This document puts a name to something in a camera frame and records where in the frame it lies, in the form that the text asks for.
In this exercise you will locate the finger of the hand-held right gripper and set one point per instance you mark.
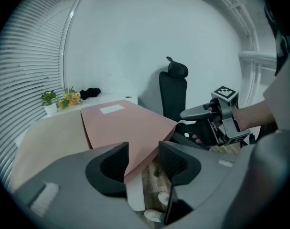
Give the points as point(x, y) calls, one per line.
point(197, 112)

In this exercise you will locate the black crumpled cloth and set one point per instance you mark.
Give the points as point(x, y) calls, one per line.
point(90, 92)

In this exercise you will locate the person's right hand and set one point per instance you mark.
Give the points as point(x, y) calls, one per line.
point(197, 139)

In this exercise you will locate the black office chair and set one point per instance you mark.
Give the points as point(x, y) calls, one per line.
point(173, 92)

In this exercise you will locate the white wall pipes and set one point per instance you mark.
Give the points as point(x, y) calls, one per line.
point(251, 39)

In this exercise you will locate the beige folder item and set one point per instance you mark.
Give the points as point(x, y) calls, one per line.
point(51, 142)

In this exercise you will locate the white pot with small flowers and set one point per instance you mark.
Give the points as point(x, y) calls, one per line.
point(50, 104)

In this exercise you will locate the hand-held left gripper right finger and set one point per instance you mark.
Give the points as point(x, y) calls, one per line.
point(175, 163)

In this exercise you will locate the person's right forearm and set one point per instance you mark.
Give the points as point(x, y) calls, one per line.
point(252, 114)

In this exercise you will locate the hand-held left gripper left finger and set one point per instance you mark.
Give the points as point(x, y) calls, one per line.
point(106, 170)

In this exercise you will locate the orange and yellow flower bunch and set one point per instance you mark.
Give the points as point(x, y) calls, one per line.
point(71, 98)

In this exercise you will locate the person's white shoe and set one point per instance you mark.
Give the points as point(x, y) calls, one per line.
point(163, 197)
point(153, 215)

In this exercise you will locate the pink folder item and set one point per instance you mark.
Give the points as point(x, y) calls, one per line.
point(125, 132)

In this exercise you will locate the grey window blinds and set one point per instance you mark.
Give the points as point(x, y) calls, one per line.
point(27, 80)

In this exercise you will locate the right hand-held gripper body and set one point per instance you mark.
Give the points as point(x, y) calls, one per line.
point(227, 125)

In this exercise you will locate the person's light grey top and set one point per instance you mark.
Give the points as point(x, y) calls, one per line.
point(285, 108)

